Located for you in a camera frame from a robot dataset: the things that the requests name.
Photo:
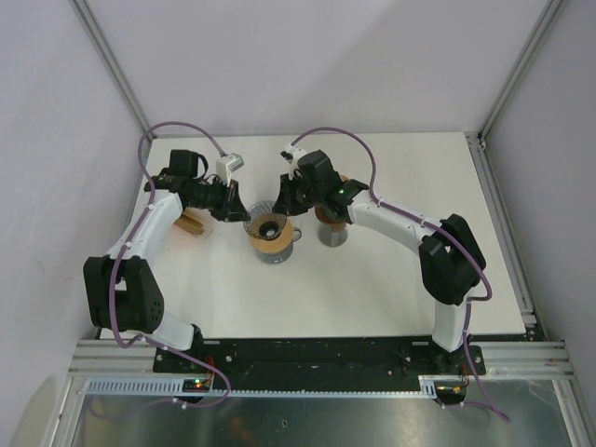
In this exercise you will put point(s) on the grey glass dripper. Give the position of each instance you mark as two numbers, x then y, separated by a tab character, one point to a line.
264	222

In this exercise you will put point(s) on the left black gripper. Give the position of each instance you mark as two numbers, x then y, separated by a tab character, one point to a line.
232	209

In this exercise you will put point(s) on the grey cable duct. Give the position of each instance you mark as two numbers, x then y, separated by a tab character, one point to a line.
178	387

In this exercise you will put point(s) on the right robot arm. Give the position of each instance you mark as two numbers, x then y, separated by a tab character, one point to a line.
451	261

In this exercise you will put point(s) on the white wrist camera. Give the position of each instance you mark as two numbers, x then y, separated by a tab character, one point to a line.
292	154
226	165

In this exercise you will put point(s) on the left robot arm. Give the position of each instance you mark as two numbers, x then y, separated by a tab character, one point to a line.
123	293

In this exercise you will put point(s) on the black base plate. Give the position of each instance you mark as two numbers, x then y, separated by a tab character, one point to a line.
334	364

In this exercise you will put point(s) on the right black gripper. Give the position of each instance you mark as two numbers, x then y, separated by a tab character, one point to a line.
286	203

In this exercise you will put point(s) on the clear glass pitcher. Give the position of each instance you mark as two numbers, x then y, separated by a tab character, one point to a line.
279	250

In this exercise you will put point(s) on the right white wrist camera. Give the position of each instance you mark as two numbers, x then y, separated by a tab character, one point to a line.
292	154

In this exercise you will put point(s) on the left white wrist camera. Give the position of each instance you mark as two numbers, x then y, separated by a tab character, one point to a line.
226	165

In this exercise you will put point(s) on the coffee filter pack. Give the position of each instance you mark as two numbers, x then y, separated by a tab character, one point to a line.
194	222

